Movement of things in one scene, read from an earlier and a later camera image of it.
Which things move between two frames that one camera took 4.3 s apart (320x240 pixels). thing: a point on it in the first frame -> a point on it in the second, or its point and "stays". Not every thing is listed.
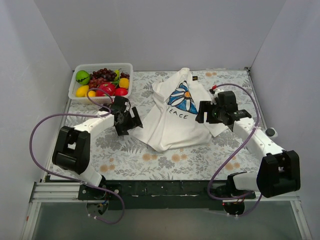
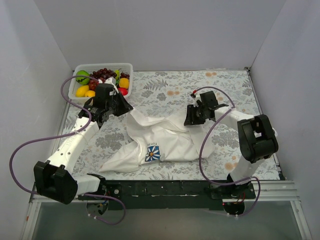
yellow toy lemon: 81,91 stays
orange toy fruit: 124,82 stays
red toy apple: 121,91 stays
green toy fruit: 82,77 stays
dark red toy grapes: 98,77 stays
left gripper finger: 122,129 -> 124,107
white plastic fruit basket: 126,67 stays
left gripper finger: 137,119 -> 122,105
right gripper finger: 204,106 -> 193,113
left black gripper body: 127,122 -> 120,104
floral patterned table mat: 125,158 stays
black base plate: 160,195 stays
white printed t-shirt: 171,125 -> 168,138
